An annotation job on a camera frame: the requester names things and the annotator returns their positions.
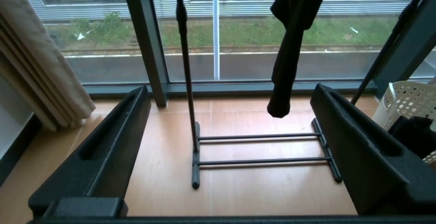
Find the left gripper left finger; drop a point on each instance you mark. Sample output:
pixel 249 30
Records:
pixel 102 162

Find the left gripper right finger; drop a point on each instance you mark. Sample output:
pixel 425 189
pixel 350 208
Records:
pixel 368 162

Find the black shorts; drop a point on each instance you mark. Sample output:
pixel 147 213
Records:
pixel 289 53

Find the white laundry basket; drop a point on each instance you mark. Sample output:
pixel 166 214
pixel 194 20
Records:
pixel 408 98

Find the black clothes rack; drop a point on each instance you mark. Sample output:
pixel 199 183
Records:
pixel 185 64

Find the black garment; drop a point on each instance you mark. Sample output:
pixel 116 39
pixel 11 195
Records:
pixel 415 135

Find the beige curtain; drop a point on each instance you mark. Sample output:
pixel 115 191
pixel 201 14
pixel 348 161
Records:
pixel 34 64

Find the window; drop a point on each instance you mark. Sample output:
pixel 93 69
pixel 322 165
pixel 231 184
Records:
pixel 238 64

